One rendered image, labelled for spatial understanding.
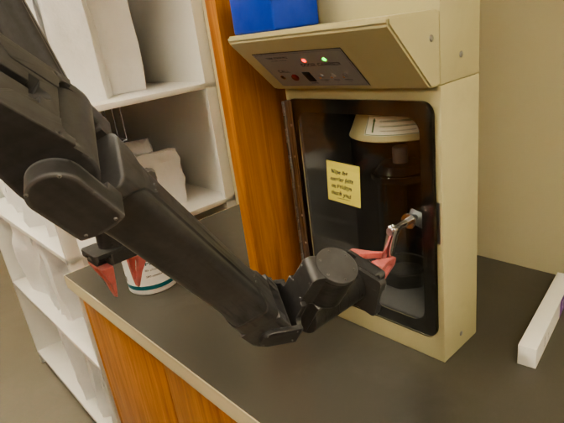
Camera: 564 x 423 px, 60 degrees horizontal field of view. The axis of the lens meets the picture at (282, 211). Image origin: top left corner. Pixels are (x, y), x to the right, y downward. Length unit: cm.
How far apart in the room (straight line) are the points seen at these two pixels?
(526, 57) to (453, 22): 41
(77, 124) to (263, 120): 64
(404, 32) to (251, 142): 41
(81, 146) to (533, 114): 97
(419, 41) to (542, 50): 49
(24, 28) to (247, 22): 34
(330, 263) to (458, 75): 34
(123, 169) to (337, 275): 32
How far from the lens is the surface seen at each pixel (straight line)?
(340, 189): 88
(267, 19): 79
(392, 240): 78
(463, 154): 82
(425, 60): 70
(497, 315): 106
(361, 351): 95
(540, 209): 122
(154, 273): 125
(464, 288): 91
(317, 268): 61
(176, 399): 122
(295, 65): 81
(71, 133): 36
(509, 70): 117
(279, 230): 104
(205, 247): 48
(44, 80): 38
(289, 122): 93
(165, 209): 44
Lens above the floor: 152
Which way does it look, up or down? 20 degrees down
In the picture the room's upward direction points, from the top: 8 degrees counter-clockwise
